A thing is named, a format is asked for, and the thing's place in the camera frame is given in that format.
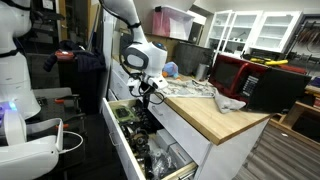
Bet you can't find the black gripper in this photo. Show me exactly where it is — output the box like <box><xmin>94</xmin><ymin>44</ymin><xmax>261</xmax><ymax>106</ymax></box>
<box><xmin>138</xmin><ymin>82</ymin><xmax>155</xmax><ymax>108</ymax></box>

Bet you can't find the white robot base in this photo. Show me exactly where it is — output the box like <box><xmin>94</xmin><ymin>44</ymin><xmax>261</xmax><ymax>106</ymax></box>
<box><xmin>0</xmin><ymin>0</ymin><xmax>67</xmax><ymax>180</ymax></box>

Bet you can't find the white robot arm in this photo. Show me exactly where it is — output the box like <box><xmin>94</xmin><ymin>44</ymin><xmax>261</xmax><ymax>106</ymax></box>
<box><xmin>99</xmin><ymin>0</ymin><xmax>168</xmax><ymax>108</ymax></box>

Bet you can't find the white drawer cabinet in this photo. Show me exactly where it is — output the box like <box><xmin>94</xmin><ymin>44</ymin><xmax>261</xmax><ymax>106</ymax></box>
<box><xmin>101</xmin><ymin>58</ymin><xmax>271</xmax><ymax>180</ymax></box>

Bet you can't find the blue plush toy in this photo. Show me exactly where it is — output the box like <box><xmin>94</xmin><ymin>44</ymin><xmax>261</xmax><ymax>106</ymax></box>
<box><xmin>162</xmin><ymin>62</ymin><xmax>179</xmax><ymax>79</ymax></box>

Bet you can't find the green circuit board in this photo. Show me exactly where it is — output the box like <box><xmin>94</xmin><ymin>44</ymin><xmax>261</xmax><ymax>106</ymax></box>
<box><xmin>112</xmin><ymin>105</ymin><xmax>139</xmax><ymax>123</ymax></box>

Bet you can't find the white patterned cloth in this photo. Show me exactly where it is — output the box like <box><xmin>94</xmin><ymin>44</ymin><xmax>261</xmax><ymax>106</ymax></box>
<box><xmin>160</xmin><ymin>80</ymin><xmax>217</xmax><ymax>98</ymax></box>

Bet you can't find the dark grey fabric bin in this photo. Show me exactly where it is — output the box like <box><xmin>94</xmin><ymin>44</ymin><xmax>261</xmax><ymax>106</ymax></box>
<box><xmin>173</xmin><ymin>42</ymin><xmax>212</xmax><ymax>76</ymax></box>

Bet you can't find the metal cup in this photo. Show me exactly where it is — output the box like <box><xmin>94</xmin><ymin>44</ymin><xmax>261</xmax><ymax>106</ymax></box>
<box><xmin>195</xmin><ymin>64</ymin><xmax>209</xmax><ymax>81</ymax></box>

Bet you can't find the wooden counter top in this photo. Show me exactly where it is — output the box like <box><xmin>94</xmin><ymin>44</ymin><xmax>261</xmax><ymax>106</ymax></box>
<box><xmin>143</xmin><ymin>71</ymin><xmax>272</xmax><ymax>146</ymax></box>

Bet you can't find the dark jacket on chair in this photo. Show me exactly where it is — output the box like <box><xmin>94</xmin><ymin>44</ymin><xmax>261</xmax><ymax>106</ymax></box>
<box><xmin>43</xmin><ymin>40</ymin><xmax>106</xmax><ymax>72</ymax></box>

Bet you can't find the pink plastic storage bin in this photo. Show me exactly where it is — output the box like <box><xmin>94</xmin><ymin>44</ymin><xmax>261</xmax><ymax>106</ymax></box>
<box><xmin>152</xmin><ymin>6</ymin><xmax>194</xmax><ymax>40</ymax></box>

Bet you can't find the grey crumpled rag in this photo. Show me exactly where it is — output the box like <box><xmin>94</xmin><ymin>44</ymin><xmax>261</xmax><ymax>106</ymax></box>
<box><xmin>215</xmin><ymin>94</ymin><xmax>246</xmax><ymax>114</ymax></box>

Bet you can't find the red black microwave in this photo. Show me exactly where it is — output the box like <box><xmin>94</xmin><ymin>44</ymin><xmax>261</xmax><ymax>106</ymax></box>
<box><xmin>209</xmin><ymin>55</ymin><xmax>311</xmax><ymax>113</ymax></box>

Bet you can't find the yellow tool on shelf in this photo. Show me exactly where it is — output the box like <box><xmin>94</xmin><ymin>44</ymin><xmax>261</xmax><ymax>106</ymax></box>
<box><xmin>250</xmin><ymin>58</ymin><xmax>288</xmax><ymax>66</ymax></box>

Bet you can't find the white glass-door wall cabinet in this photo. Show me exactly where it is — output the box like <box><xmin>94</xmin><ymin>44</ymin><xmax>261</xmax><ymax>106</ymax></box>
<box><xmin>205</xmin><ymin>10</ymin><xmax>302</xmax><ymax>55</ymax></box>

